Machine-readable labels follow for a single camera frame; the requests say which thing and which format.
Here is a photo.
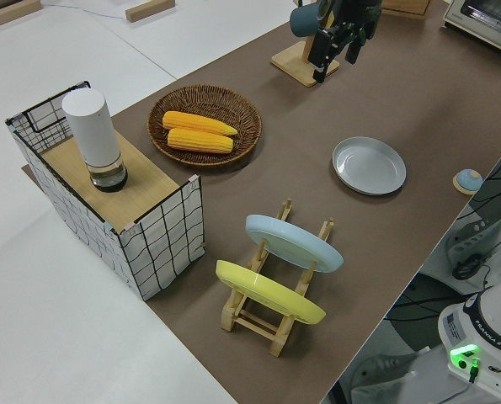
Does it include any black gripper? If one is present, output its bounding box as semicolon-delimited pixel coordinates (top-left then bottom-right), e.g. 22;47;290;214
310;0;381;84

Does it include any gray plate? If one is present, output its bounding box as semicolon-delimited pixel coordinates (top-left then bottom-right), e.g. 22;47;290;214
332;136;408;197

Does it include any light blue plate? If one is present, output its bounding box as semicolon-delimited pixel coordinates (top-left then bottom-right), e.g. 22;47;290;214
244;214;344;274

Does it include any yellow plate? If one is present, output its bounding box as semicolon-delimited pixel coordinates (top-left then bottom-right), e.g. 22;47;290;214
215;259;328;326

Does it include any wooden plate rack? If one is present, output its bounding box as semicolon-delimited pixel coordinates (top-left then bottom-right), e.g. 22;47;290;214
220;197;336;359

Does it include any teal mug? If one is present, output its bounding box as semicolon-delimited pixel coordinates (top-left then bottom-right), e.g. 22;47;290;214
289;0;325;38

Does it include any wooden mug tree stand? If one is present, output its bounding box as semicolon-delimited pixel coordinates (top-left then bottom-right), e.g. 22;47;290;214
269;31;341;88

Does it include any brown table mat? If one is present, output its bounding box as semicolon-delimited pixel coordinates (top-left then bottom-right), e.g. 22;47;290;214
20;0;501;404

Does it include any wooden drawer box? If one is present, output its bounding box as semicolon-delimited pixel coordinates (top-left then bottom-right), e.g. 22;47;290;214
378;0;432;20

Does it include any round wicker basket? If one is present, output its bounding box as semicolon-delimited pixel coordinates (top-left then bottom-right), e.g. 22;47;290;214
147;85;263;169

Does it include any white toaster oven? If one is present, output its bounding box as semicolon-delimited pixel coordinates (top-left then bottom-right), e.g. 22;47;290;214
440;0;501;60

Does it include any yellow corn cob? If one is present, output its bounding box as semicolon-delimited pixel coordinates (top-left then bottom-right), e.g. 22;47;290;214
166;127;235;154
162;110;239;137

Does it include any blue dome bell wooden base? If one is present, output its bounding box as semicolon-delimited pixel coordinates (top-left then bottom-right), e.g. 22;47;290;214
451;167;482;195

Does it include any wooden block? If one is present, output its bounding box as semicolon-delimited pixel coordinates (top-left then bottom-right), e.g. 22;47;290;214
0;0;41;29
125;0;176;23

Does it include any wooden board shelf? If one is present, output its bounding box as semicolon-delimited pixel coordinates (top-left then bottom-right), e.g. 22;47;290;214
39;133;179;224

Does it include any white cylinder with glass base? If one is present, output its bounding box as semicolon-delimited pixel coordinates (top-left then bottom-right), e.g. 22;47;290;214
61;88;130;194

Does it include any black cable plug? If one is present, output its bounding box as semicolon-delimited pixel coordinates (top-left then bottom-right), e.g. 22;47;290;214
451;254;482;281

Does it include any wire basket with grid fabric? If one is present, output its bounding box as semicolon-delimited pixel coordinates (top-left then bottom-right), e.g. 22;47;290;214
4;79;205;302

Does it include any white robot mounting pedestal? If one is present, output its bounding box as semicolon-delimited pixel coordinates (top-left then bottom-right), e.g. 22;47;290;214
336;197;501;404

